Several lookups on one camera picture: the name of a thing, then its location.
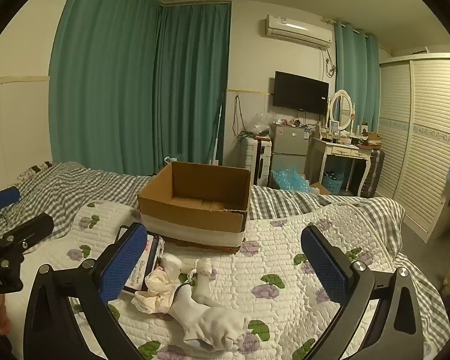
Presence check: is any white louvred wardrobe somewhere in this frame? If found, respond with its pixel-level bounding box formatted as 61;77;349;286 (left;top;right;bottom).
375;52;450;243

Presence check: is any blue bubble wrap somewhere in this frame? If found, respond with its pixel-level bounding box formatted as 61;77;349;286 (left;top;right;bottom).
271;165;318;195

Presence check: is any small white balled sock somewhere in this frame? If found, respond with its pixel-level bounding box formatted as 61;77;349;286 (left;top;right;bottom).
161;253;194;283

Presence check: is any dark suitcase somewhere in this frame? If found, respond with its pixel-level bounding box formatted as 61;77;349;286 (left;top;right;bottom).
360;149;385;198

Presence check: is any grey mini fridge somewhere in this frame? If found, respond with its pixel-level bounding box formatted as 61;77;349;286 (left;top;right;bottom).
271;124;311;181

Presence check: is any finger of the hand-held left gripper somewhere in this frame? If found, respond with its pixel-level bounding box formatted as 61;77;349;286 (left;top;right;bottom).
0;186;22;214
2;214;55;251

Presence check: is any patterned brown pillow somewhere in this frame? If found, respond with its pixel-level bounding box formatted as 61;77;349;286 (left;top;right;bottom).
15;161;55;185

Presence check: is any white dressing table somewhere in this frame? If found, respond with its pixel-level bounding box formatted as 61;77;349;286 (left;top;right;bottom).
307;135;376;196

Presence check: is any clear plastic bag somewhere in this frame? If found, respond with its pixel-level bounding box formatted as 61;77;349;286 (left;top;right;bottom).
247;112;275;136

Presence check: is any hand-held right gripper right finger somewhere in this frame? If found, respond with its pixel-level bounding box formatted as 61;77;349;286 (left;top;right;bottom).
300;225;425;360

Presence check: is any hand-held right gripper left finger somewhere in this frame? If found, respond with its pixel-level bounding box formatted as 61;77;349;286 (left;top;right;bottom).
23;222;149;360

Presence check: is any large white sock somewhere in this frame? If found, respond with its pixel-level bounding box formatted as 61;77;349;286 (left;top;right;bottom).
170;284;250;353

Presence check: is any white labelled wipes packet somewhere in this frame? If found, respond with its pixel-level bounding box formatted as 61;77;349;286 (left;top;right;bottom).
119;232;166;294

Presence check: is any small white baby sock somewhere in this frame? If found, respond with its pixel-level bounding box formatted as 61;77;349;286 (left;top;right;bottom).
189;257;215;304

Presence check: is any cream lace-trimmed sock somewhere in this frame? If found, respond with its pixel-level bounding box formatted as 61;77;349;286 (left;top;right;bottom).
132;270;181;314

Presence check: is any white suitcase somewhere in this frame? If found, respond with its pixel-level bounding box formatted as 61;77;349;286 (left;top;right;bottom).
244;137;273;187

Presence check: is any white air conditioner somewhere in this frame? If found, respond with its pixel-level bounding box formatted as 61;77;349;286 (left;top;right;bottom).
263;14;334;49

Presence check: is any blue plastic basket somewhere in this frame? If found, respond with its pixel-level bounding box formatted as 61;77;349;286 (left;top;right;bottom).
321;172;345;196

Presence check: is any narrow green window curtain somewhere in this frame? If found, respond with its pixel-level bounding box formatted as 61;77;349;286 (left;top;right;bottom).
334;20;382;133

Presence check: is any floral quilted bedspread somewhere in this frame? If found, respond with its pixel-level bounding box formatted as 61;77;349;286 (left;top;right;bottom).
0;162;450;349

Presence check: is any white mop pole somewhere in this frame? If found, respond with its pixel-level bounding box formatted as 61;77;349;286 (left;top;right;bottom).
214;92;226;166

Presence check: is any white floral quilt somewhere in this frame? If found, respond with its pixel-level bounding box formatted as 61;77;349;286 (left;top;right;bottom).
13;199;442;360

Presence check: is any hanging black cable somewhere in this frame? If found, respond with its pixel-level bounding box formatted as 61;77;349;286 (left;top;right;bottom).
232;95;249;140

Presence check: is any cardboard box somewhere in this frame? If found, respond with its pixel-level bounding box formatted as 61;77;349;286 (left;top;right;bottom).
137;161;253;256

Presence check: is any black wall television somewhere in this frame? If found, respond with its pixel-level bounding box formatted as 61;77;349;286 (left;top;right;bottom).
273;70;330;115

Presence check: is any wide green curtain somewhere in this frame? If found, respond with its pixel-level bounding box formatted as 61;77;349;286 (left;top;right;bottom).
49;0;163;175

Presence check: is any white oval vanity mirror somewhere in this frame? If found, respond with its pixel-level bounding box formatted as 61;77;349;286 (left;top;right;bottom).
329;89;355;133

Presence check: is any green corner curtain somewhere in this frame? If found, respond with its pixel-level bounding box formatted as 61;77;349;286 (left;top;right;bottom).
152;3;232;175

